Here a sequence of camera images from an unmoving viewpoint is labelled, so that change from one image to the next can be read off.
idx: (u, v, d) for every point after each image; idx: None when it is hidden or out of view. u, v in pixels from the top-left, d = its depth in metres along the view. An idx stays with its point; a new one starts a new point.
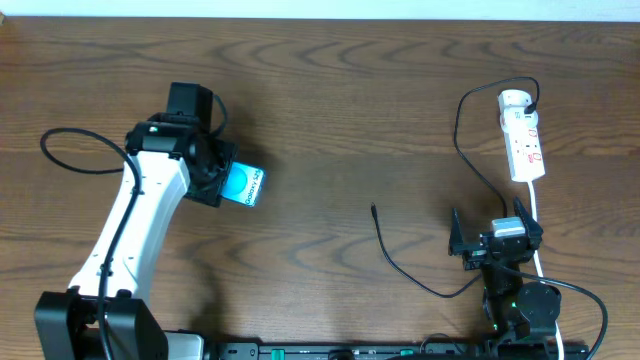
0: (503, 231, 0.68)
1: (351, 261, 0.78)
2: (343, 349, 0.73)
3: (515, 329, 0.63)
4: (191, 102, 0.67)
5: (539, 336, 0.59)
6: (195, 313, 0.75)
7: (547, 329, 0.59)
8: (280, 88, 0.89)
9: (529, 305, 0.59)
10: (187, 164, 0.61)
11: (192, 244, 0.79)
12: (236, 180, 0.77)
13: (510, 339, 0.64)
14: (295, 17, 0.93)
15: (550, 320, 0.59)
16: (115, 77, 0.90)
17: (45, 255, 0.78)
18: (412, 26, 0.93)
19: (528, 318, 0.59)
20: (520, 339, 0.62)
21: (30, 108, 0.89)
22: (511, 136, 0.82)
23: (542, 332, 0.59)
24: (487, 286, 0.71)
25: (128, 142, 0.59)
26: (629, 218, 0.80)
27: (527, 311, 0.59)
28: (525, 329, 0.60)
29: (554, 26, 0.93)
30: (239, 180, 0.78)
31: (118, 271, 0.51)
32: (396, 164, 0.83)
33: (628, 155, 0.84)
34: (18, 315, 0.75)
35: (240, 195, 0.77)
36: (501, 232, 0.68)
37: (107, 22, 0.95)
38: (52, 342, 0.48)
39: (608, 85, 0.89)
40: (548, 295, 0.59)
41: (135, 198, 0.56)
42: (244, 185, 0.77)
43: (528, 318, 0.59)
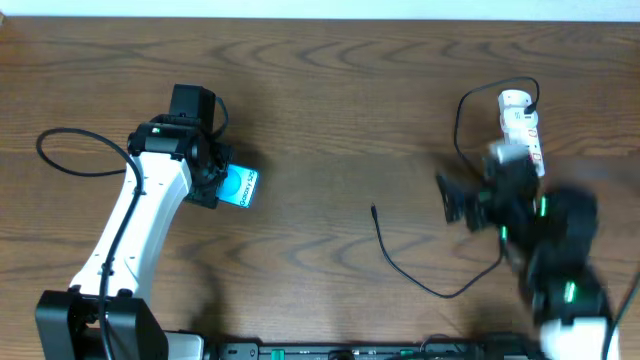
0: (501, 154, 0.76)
1: (351, 261, 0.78)
2: (343, 349, 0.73)
3: (551, 248, 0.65)
4: (194, 103, 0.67)
5: (574, 246, 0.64)
6: (196, 312, 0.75)
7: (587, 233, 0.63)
8: (280, 88, 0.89)
9: (560, 196, 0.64)
10: (189, 165, 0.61)
11: (192, 244, 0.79)
12: (230, 182, 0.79)
13: (549, 247, 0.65)
14: (295, 17, 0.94)
15: (592, 211, 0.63)
16: (115, 77, 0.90)
17: (44, 255, 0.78)
18: (412, 26, 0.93)
19: (564, 204, 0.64)
20: (557, 258, 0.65)
21: (30, 108, 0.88)
22: (511, 136, 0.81)
23: (576, 238, 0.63)
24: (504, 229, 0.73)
25: (130, 143, 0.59)
26: (628, 218, 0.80)
27: (558, 200, 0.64)
28: (561, 240, 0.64)
29: (554, 26, 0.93)
30: (234, 182, 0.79)
31: (119, 271, 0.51)
32: (396, 164, 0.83)
33: (627, 155, 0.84)
34: (17, 316, 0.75)
35: (235, 196, 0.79)
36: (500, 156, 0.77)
37: (107, 22, 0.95)
38: (52, 342, 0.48)
39: (607, 85, 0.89)
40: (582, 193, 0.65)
41: (137, 198, 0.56)
42: (238, 187, 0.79)
43: (564, 207, 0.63)
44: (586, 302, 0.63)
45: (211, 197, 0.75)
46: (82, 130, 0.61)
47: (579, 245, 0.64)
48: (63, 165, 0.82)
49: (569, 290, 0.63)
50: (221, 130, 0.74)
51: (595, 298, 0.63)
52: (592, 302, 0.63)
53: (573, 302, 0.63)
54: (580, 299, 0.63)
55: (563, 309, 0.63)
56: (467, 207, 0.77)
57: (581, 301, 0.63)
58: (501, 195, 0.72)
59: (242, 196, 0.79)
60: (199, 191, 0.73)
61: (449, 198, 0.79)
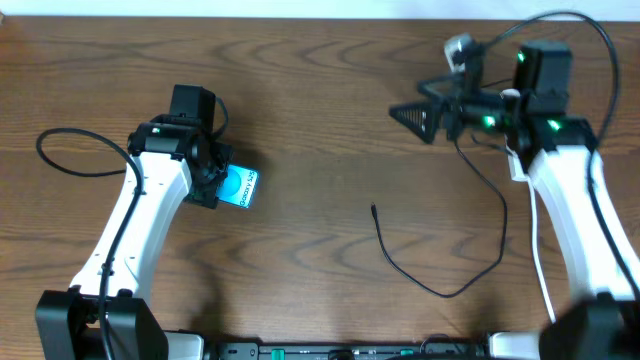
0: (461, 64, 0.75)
1: (351, 261, 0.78)
2: (343, 349, 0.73)
3: (535, 116, 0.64)
4: (194, 103, 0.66)
5: (554, 85, 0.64)
6: (195, 312, 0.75)
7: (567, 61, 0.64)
8: (280, 87, 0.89)
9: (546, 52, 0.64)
10: (189, 165, 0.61)
11: (192, 244, 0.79)
12: (231, 181, 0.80)
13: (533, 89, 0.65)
14: (295, 17, 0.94)
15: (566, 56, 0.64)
16: (115, 77, 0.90)
17: (44, 255, 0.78)
18: (412, 25, 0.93)
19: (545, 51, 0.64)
20: (542, 104, 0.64)
21: (30, 108, 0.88)
22: None
23: (558, 69, 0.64)
24: (486, 122, 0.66)
25: (131, 143, 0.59)
26: (629, 218, 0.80)
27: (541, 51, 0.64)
28: (538, 74, 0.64)
29: (555, 26, 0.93)
30: (234, 182, 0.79)
31: (120, 271, 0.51)
32: (396, 164, 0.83)
33: (628, 155, 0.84)
34: (18, 315, 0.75)
35: (235, 195, 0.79)
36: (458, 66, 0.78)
37: (107, 22, 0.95)
38: (52, 342, 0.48)
39: (608, 85, 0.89)
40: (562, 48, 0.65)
41: (137, 198, 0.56)
42: (238, 185, 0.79)
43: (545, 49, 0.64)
44: (570, 137, 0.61)
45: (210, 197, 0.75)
46: (83, 131, 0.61)
47: (561, 91, 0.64)
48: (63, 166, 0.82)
49: (552, 123, 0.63)
50: (221, 130, 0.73)
51: (585, 132, 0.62)
52: (579, 134, 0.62)
53: (561, 144, 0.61)
54: (565, 131, 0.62)
55: (549, 142, 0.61)
56: (448, 108, 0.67)
57: (568, 130, 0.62)
58: (470, 83, 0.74)
59: (242, 196, 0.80)
60: (199, 191, 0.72)
61: (426, 113, 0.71)
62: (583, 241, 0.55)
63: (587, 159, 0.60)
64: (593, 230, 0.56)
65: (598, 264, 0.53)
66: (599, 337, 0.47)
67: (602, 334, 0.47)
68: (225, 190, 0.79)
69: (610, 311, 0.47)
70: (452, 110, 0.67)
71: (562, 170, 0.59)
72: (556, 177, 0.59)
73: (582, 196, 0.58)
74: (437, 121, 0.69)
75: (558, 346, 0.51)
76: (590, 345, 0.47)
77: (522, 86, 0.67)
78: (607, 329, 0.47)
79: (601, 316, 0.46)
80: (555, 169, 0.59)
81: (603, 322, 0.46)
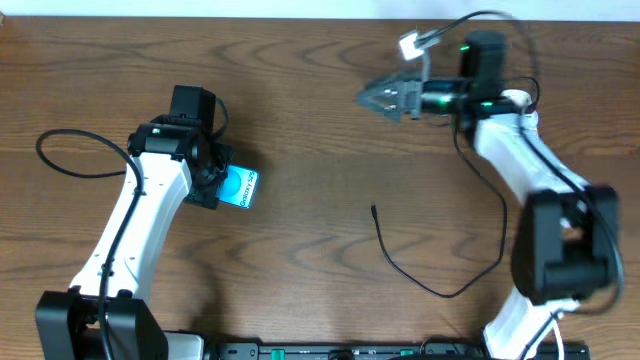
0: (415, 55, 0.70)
1: (351, 261, 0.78)
2: (343, 349, 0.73)
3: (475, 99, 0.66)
4: (194, 103, 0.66)
5: (492, 74, 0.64)
6: (195, 312, 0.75)
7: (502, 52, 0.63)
8: (280, 88, 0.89)
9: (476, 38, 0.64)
10: (189, 165, 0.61)
11: (192, 244, 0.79)
12: (230, 182, 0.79)
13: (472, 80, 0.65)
14: (295, 17, 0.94)
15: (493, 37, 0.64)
16: (115, 77, 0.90)
17: (44, 255, 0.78)
18: (412, 26, 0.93)
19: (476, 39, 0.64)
20: (479, 91, 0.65)
21: (30, 108, 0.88)
22: None
23: (495, 61, 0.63)
24: (443, 99, 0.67)
25: (130, 143, 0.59)
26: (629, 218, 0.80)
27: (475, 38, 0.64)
28: (478, 66, 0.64)
29: (554, 26, 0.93)
30: (233, 183, 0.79)
31: (119, 271, 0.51)
32: (396, 164, 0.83)
33: (628, 155, 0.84)
34: (18, 315, 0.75)
35: (235, 196, 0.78)
36: (419, 53, 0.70)
37: (107, 22, 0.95)
38: (52, 342, 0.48)
39: (608, 85, 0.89)
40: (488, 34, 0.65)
41: (137, 198, 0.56)
42: (238, 186, 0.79)
43: (475, 38, 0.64)
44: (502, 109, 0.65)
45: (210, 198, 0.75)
46: (82, 132, 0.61)
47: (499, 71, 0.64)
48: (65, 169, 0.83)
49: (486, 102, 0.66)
50: (222, 131, 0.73)
51: (514, 110, 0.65)
52: (510, 110, 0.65)
53: (494, 111, 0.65)
54: (500, 107, 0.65)
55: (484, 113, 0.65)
56: (408, 90, 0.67)
57: (501, 108, 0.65)
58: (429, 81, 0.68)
59: (242, 196, 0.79)
60: (198, 192, 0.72)
61: (394, 92, 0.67)
62: (527, 166, 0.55)
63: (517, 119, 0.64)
64: (535, 159, 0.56)
65: (544, 177, 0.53)
66: (547, 227, 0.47)
67: (548, 222, 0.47)
68: (225, 191, 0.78)
69: (550, 201, 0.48)
70: (413, 91, 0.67)
71: (500, 125, 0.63)
72: (494, 135, 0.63)
73: (517, 141, 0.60)
74: (403, 104, 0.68)
75: (520, 259, 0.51)
76: (545, 243, 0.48)
77: (464, 73, 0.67)
78: (554, 223, 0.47)
79: (542, 208, 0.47)
80: (495, 129, 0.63)
81: (543, 209, 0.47)
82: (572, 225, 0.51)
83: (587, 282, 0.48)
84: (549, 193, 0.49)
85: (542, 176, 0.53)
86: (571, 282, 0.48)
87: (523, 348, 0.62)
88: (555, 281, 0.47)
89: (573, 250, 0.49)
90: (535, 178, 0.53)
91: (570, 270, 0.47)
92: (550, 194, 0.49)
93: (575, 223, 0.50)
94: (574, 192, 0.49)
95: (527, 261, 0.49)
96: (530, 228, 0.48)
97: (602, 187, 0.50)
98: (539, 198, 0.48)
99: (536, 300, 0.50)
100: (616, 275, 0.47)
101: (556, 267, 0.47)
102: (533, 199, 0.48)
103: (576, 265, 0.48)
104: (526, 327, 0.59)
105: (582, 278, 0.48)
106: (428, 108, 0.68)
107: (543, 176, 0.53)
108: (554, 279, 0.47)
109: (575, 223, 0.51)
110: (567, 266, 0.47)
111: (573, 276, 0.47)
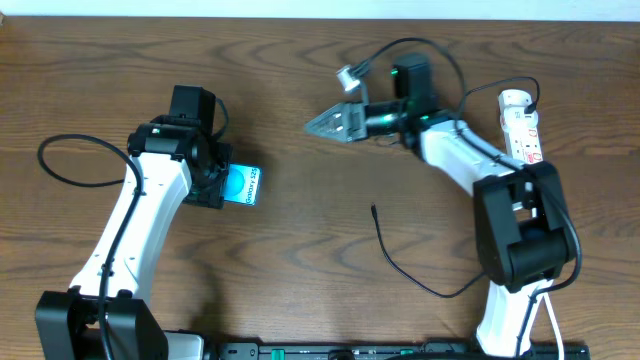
0: (354, 86, 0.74)
1: (351, 261, 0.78)
2: (343, 349, 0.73)
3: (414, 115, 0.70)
4: (194, 103, 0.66)
5: (422, 92, 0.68)
6: (196, 312, 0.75)
7: (427, 70, 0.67)
8: (280, 88, 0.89)
9: (402, 63, 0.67)
10: (189, 165, 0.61)
11: (192, 244, 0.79)
12: (234, 181, 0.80)
13: (407, 100, 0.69)
14: (295, 17, 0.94)
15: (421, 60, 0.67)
16: (114, 77, 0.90)
17: (45, 255, 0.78)
18: (412, 26, 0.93)
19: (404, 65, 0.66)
20: (416, 108, 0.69)
21: (30, 108, 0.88)
22: (511, 136, 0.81)
23: (423, 79, 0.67)
24: (384, 119, 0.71)
25: (130, 143, 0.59)
26: (629, 218, 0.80)
27: (402, 64, 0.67)
28: (407, 85, 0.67)
29: (554, 26, 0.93)
30: (237, 181, 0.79)
31: (120, 271, 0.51)
32: (396, 164, 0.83)
33: (628, 155, 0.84)
34: (18, 315, 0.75)
35: (239, 195, 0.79)
36: (356, 83, 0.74)
37: (107, 22, 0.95)
38: (52, 342, 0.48)
39: (608, 85, 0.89)
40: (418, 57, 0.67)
41: (137, 198, 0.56)
42: (241, 185, 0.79)
43: (403, 65, 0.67)
44: (440, 119, 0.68)
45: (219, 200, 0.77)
46: (81, 135, 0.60)
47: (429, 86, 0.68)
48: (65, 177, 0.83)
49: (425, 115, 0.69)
50: (221, 132, 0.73)
51: (450, 118, 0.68)
52: (447, 119, 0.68)
53: (432, 124, 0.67)
54: (435, 120, 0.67)
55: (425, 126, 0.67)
56: (351, 113, 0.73)
57: (437, 120, 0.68)
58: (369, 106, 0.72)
59: (246, 194, 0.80)
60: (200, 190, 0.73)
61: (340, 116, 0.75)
62: (469, 162, 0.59)
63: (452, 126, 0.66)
64: (474, 154, 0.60)
65: (485, 167, 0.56)
66: (500, 212, 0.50)
67: (499, 208, 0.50)
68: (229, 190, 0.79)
69: (496, 187, 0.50)
70: (355, 113, 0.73)
71: (439, 133, 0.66)
72: (435, 142, 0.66)
73: (456, 142, 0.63)
74: (348, 126, 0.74)
75: (484, 250, 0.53)
76: (504, 227, 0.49)
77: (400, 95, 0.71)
78: (506, 208, 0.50)
79: (491, 195, 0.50)
80: (434, 138, 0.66)
81: (492, 196, 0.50)
82: (523, 206, 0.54)
83: (550, 257, 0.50)
84: (493, 180, 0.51)
85: (484, 166, 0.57)
86: (537, 260, 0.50)
87: (515, 340, 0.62)
88: (523, 263, 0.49)
89: (529, 229, 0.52)
90: (477, 171, 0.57)
91: (533, 248, 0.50)
92: (495, 180, 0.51)
93: (526, 203, 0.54)
94: (517, 173, 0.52)
95: (491, 251, 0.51)
96: (485, 216, 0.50)
97: (540, 163, 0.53)
98: (486, 186, 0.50)
99: (509, 287, 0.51)
100: (574, 242, 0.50)
101: (518, 250, 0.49)
102: (481, 188, 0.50)
103: (536, 242, 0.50)
104: (514, 317, 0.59)
105: (546, 253, 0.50)
106: (375, 129, 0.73)
107: (484, 167, 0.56)
108: (520, 262, 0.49)
109: (527, 204, 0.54)
110: (530, 246, 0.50)
111: (537, 253, 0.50)
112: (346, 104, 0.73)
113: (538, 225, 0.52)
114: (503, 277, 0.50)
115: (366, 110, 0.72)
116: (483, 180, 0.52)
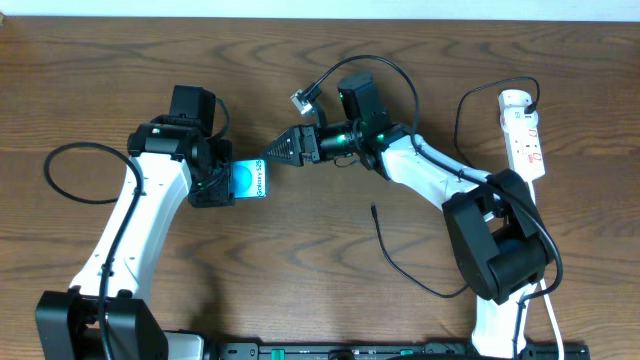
0: (307, 110, 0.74)
1: (351, 261, 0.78)
2: (343, 349, 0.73)
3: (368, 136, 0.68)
4: (193, 103, 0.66)
5: (373, 110, 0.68)
6: (196, 312, 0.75)
7: (373, 87, 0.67)
8: (280, 88, 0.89)
9: (346, 87, 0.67)
10: (189, 165, 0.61)
11: (192, 243, 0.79)
12: (242, 177, 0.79)
13: (359, 122, 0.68)
14: (295, 17, 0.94)
15: (364, 81, 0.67)
16: (115, 77, 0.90)
17: (45, 255, 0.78)
18: (412, 26, 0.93)
19: (349, 88, 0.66)
20: (370, 129, 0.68)
21: (30, 108, 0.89)
22: (510, 136, 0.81)
23: (371, 97, 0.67)
24: (340, 139, 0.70)
25: (130, 143, 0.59)
26: (629, 218, 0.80)
27: (345, 87, 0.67)
28: (356, 107, 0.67)
29: (554, 26, 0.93)
30: (245, 177, 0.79)
31: (119, 271, 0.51)
32: None
33: (628, 155, 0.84)
34: (18, 315, 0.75)
35: (250, 189, 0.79)
36: (309, 107, 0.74)
37: (108, 22, 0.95)
38: (52, 342, 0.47)
39: (608, 85, 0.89)
40: (361, 78, 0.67)
41: (137, 198, 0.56)
42: (250, 180, 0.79)
43: (346, 88, 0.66)
44: (394, 136, 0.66)
45: (231, 197, 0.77)
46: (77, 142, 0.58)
47: (377, 106, 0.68)
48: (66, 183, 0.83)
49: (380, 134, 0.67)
50: (226, 128, 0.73)
51: (406, 134, 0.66)
52: (403, 135, 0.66)
53: (390, 143, 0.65)
54: (392, 138, 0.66)
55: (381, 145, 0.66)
56: (303, 137, 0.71)
57: (394, 137, 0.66)
58: (325, 129, 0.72)
59: (257, 187, 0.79)
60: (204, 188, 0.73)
61: (290, 141, 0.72)
62: (434, 181, 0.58)
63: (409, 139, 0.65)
64: (437, 170, 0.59)
65: (451, 184, 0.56)
66: (471, 229, 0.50)
67: (470, 225, 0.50)
68: (238, 187, 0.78)
69: (464, 205, 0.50)
70: (308, 136, 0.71)
71: (400, 151, 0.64)
72: (397, 162, 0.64)
73: (417, 159, 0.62)
74: (301, 149, 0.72)
75: (465, 266, 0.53)
76: (478, 243, 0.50)
77: (350, 116, 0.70)
78: (477, 224, 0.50)
79: (460, 214, 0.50)
80: (396, 157, 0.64)
81: (461, 214, 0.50)
82: (497, 216, 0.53)
83: (530, 266, 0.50)
84: (461, 197, 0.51)
85: (450, 183, 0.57)
86: (519, 272, 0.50)
87: (510, 344, 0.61)
88: (505, 276, 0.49)
89: (507, 240, 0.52)
90: (444, 190, 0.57)
91: (512, 259, 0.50)
92: (462, 197, 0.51)
93: (498, 212, 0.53)
94: (482, 186, 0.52)
95: (472, 268, 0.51)
96: (459, 235, 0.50)
97: (502, 172, 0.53)
98: (454, 206, 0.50)
99: (497, 301, 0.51)
100: (551, 247, 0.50)
101: (498, 263, 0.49)
102: (449, 208, 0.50)
103: (515, 253, 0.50)
104: (508, 316, 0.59)
105: (526, 263, 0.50)
106: (332, 152, 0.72)
107: (449, 184, 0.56)
108: (501, 275, 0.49)
109: (499, 213, 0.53)
110: (509, 257, 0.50)
111: (516, 264, 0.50)
112: (295, 128, 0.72)
113: (514, 234, 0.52)
114: (489, 293, 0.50)
115: (321, 133, 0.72)
116: (451, 199, 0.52)
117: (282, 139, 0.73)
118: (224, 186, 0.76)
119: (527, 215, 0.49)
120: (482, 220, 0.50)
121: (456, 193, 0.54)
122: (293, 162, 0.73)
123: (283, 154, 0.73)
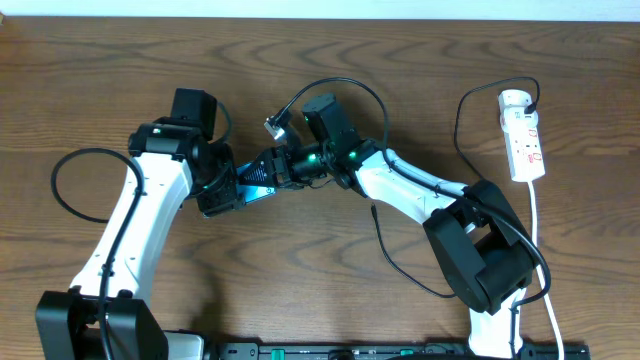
0: (280, 135, 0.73)
1: (351, 261, 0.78)
2: (343, 349, 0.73)
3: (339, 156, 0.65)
4: (195, 105, 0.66)
5: (340, 129, 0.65)
6: (196, 311, 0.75)
7: (337, 107, 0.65)
8: (280, 88, 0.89)
9: (309, 110, 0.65)
10: (190, 165, 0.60)
11: (193, 244, 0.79)
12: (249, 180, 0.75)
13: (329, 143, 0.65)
14: (296, 17, 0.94)
15: (326, 102, 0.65)
16: (115, 77, 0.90)
17: (45, 255, 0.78)
18: (411, 26, 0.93)
19: (312, 110, 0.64)
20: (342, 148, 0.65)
21: (30, 108, 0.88)
22: (510, 136, 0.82)
23: (336, 118, 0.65)
24: (310, 159, 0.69)
25: (132, 143, 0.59)
26: (628, 218, 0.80)
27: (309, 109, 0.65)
28: (323, 128, 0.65)
29: (555, 26, 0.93)
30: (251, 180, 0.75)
31: (119, 272, 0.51)
32: None
33: (627, 156, 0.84)
34: (18, 315, 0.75)
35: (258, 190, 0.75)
36: (282, 133, 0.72)
37: (107, 22, 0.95)
38: (52, 341, 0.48)
39: (608, 85, 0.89)
40: (326, 99, 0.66)
41: (137, 198, 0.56)
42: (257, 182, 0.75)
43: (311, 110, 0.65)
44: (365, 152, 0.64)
45: (239, 197, 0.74)
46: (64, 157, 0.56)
47: (344, 126, 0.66)
48: (66, 183, 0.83)
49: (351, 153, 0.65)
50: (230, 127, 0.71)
51: (377, 149, 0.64)
52: (375, 151, 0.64)
53: (363, 160, 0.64)
54: (365, 155, 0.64)
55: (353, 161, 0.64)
56: (273, 158, 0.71)
57: (368, 152, 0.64)
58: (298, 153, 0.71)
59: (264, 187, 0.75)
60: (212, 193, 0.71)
61: (264, 164, 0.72)
62: (412, 198, 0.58)
63: (380, 157, 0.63)
64: (412, 187, 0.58)
65: (429, 200, 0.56)
66: (455, 244, 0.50)
67: (453, 240, 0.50)
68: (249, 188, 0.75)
69: (445, 221, 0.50)
70: (280, 156, 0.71)
71: (374, 169, 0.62)
72: (373, 180, 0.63)
73: (392, 176, 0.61)
74: (273, 172, 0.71)
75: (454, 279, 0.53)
76: (465, 255, 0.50)
77: (320, 138, 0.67)
78: (458, 239, 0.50)
79: (441, 230, 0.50)
80: (372, 175, 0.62)
81: (442, 231, 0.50)
82: (478, 226, 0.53)
83: (518, 274, 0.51)
84: (440, 213, 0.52)
85: (428, 199, 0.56)
86: (507, 280, 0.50)
87: (508, 346, 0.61)
88: (493, 287, 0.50)
89: (493, 251, 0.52)
90: (423, 207, 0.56)
91: (498, 269, 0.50)
92: (442, 214, 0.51)
93: (479, 222, 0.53)
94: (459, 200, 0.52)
95: (461, 282, 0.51)
96: (443, 251, 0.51)
97: (479, 182, 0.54)
98: (435, 223, 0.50)
99: (489, 312, 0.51)
100: (536, 254, 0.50)
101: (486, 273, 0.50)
102: (430, 226, 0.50)
103: (501, 262, 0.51)
104: (501, 317, 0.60)
105: (514, 272, 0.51)
106: (305, 173, 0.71)
107: (427, 201, 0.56)
108: (489, 286, 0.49)
109: (479, 222, 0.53)
110: (495, 268, 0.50)
111: (503, 274, 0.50)
112: (268, 150, 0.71)
113: (498, 244, 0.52)
114: (481, 305, 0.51)
115: (292, 156, 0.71)
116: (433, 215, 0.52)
117: (257, 161, 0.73)
118: (229, 188, 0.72)
119: (508, 225, 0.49)
120: (463, 233, 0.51)
121: (435, 209, 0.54)
122: (268, 184, 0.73)
123: (257, 177, 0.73)
